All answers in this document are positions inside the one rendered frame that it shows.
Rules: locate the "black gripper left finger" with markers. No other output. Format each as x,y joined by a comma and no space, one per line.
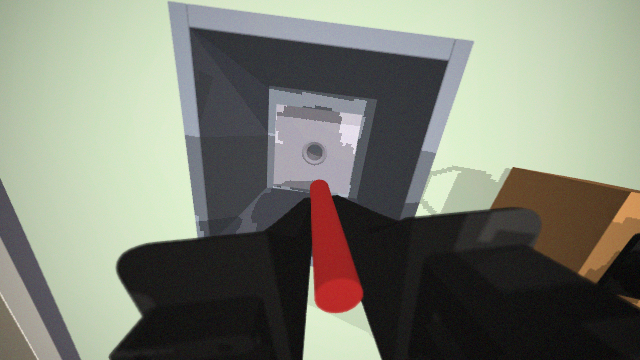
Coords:
273,264

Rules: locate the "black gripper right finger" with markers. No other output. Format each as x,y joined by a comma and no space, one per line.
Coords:
388,256

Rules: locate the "red peg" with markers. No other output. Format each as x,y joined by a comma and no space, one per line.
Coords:
337,287

